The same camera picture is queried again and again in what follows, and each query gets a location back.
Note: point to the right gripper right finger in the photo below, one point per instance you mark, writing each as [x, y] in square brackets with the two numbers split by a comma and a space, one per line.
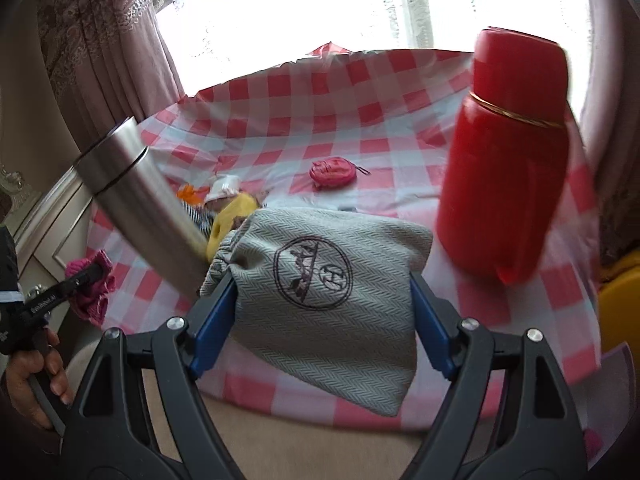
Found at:
[537, 432]

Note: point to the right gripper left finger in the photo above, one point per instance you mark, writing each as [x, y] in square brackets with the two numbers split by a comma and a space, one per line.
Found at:
[138, 413]

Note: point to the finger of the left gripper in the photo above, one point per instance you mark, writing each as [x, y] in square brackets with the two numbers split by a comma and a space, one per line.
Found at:
[75, 279]

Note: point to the magenta knitted item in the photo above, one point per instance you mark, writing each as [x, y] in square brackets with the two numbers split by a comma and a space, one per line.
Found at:
[92, 307]

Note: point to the orange striped soft toy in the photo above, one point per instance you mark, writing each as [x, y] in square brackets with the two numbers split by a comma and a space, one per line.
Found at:
[192, 200]

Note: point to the yellow soft toy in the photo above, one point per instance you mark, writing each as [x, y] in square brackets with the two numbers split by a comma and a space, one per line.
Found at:
[240, 207]

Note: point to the person's left hand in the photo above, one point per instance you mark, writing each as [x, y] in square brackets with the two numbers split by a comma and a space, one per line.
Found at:
[24, 364]

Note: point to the white cabinet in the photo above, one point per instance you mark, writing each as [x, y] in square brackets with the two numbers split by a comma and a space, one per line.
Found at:
[52, 232]

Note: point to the stainless steel thermos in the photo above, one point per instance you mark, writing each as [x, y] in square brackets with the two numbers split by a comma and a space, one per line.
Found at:
[120, 173]

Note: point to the yellow leather sofa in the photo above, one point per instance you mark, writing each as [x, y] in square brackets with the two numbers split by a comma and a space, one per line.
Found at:
[619, 305]

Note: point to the red thermos bottle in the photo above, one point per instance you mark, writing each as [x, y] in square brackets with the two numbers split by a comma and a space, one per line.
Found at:
[508, 157]

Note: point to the pink patterned curtain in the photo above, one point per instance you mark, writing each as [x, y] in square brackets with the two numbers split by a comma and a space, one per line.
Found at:
[106, 62]

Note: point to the red white checkered tablecloth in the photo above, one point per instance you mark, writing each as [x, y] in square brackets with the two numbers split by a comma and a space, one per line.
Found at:
[393, 114]

